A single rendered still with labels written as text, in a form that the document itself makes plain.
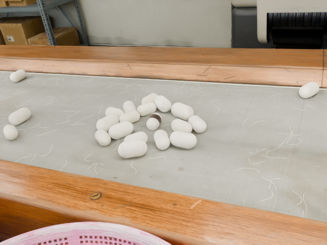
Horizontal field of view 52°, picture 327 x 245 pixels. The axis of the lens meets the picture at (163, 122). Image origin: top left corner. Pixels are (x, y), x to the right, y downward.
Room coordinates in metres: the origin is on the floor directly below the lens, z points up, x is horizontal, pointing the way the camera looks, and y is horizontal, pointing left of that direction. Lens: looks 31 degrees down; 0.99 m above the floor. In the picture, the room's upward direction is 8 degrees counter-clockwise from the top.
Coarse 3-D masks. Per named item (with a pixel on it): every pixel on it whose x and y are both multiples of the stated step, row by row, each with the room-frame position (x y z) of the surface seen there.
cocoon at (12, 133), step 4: (8, 124) 0.45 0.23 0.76; (4, 128) 0.44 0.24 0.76; (8, 128) 0.44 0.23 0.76; (12, 128) 0.44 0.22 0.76; (4, 132) 0.44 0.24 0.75; (8, 132) 0.43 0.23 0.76; (12, 132) 0.43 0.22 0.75; (16, 132) 0.43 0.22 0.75; (8, 136) 0.43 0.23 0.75; (12, 136) 0.43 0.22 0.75; (16, 136) 0.43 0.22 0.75
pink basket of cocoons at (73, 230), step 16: (64, 224) 0.22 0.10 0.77; (80, 224) 0.22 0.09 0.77; (96, 224) 0.21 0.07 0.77; (112, 224) 0.21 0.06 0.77; (16, 240) 0.21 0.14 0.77; (32, 240) 0.21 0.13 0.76; (48, 240) 0.21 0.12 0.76; (64, 240) 0.21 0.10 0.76; (80, 240) 0.21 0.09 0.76; (96, 240) 0.21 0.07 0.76; (112, 240) 0.20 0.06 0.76; (128, 240) 0.20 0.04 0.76; (144, 240) 0.19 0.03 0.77; (160, 240) 0.19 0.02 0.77
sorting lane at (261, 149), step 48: (0, 96) 0.61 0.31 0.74; (48, 96) 0.58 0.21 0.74; (96, 96) 0.55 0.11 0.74; (144, 96) 0.52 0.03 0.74; (192, 96) 0.50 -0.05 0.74; (240, 96) 0.47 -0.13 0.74; (288, 96) 0.45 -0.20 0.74; (0, 144) 0.43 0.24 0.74; (48, 144) 0.41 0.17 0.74; (96, 144) 0.39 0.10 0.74; (240, 144) 0.34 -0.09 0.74; (288, 144) 0.33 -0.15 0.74; (192, 192) 0.27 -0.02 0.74; (240, 192) 0.26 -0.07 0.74; (288, 192) 0.25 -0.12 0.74
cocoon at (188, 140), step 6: (174, 132) 0.36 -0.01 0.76; (180, 132) 0.36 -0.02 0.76; (186, 132) 0.36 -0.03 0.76; (174, 138) 0.35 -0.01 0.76; (180, 138) 0.35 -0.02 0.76; (186, 138) 0.35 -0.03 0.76; (192, 138) 0.35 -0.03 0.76; (174, 144) 0.35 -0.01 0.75; (180, 144) 0.35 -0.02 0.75; (186, 144) 0.34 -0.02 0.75; (192, 144) 0.34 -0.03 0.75
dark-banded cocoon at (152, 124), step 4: (160, 116) 0.42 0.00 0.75; (148, 120) 0.41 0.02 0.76; (152, 120) 0.40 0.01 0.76; (156, 120) 0.41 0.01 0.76; (148, 124) 0.40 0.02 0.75; (152, 124) 0.40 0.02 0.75; (156, 124) 0.40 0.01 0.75; (148, 128) 0.40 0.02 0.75; (152, 128) 0.40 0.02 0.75; (156, 128) 0.40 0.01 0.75
